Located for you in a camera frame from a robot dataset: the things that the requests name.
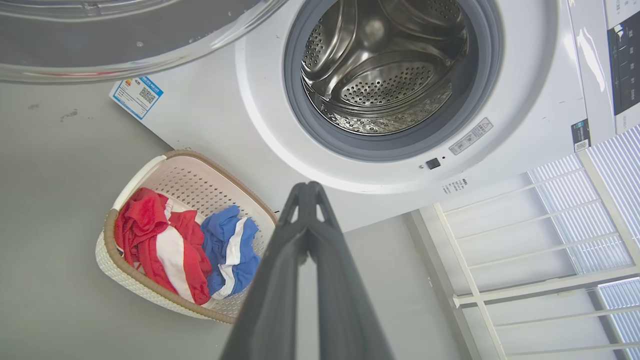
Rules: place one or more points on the red and white garment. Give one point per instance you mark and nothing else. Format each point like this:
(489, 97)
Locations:
(165, 245)

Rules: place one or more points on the white front-load washing machine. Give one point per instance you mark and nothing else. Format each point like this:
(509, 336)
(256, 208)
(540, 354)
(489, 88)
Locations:
(525, 100)

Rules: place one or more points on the white perforated laundry basket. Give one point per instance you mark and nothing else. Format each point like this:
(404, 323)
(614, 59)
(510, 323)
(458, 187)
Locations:
(200, 180)

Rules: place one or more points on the blue and white garment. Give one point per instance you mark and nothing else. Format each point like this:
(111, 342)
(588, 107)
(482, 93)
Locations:
(230, 245)

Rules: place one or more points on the black washer control panel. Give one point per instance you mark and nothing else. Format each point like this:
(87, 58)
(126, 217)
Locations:
(627, 70)

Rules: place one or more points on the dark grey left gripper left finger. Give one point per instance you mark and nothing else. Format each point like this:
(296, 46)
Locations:
(270, 300)

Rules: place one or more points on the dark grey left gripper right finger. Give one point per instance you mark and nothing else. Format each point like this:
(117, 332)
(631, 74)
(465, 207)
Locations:
(340, 300)

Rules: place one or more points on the black and white sticker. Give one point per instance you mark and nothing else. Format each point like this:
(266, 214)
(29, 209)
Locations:
(581, 136)

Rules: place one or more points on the stainless steel washer drum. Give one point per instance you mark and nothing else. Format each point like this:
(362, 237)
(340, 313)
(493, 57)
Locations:
(385, 75)

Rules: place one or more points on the white metal frame rack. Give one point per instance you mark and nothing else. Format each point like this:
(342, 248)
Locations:
(525, 290)

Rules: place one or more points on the round black glass washer door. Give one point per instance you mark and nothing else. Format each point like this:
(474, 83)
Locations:
(100, 45)

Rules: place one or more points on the white warning sticker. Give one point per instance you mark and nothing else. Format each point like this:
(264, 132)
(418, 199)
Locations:
(471, 136)

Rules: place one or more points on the blue energy label sticker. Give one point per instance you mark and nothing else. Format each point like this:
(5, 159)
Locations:
(137, 96)

